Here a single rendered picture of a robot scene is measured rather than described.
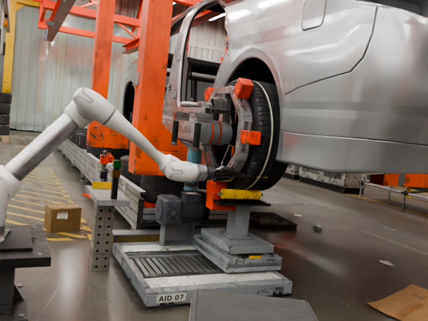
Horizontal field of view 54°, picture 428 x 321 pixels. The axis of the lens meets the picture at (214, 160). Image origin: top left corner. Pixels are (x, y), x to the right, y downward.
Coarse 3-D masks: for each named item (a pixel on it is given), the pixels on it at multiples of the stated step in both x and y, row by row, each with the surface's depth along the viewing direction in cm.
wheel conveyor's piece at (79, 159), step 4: (76, 148) 585; (80, 148) 554; (76, 152) 588; (80, 152) 558; (84, 152) 520; (76, 156) 579; (80, 156) 546; (84, 156) 517; (76, 160) 576; (80, 160) 544; (84, 160) 515; (76, 164) 574; (80, 164) 542; (84, 164) 513; (80, 168) 540; (84, 168) 511; (84, 172) 510; (80, 180) 534
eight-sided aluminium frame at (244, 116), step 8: (216, 88) 252; (224, 88) 242; (232, 88) 233; (216, 96) 255; (232, 96) 232; (240, 104) 226; (240, 112) 223; (248, 112) 224; (240, 120) 222; (248, 120) 223; (240, 128) 222; (248, 128) 224; (200, 144) 268; (208, 144) 270; (240, 144) 223; (208, 152) 267; (240, 152) 223; (208, 160) 266; (232, 160) 228; (240, 160) 226
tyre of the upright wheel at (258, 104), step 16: (256, 96) 227; (272, 96) 232; (256, 112) 225; (272, 112) 226; (256, 128) 224; (272, 144) 224; (256, 160) 224; (272, 160) 228; (256, 176) 232; (272, 176) 236
